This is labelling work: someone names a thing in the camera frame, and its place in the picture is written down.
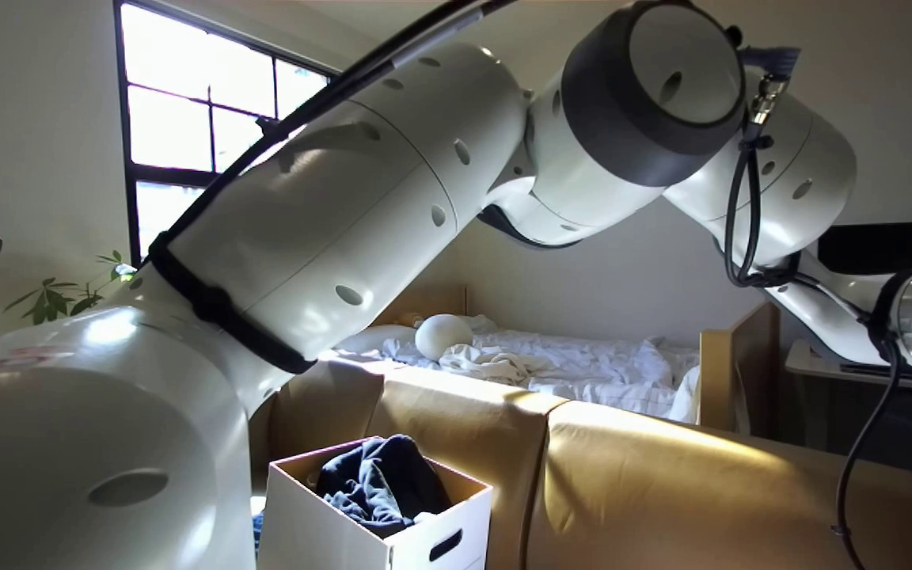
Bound white cardboard box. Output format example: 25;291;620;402
259;437;500;570

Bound tan leather sofa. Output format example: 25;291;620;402
247;357;912;570

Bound round white pillow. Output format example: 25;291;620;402
413;311;479;363

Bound white crumpled bed sheets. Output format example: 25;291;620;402
328;312;709;427

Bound dark blue clothing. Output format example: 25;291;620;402
309;430;457;538

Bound black framed window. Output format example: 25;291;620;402
115;0;339;268

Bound green plant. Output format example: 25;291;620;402
4;248;146;327

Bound black monitor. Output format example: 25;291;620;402
814;217;912;277

